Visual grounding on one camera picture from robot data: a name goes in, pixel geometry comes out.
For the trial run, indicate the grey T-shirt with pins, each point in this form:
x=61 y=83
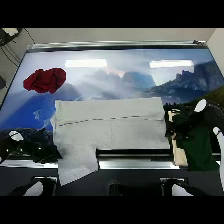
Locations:
x=110 y=128

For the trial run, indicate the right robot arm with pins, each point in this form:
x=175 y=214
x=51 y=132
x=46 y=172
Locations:
x=208 y=115

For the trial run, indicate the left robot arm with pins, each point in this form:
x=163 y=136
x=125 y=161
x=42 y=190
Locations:
x=15 y=143

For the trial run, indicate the red garment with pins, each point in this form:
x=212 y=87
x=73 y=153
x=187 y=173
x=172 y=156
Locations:
x=45 y=80

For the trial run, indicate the dark green garment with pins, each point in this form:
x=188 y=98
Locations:
x=200 y=150

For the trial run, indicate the silver frame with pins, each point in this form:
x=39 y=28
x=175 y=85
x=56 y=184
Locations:
x=133 y=164

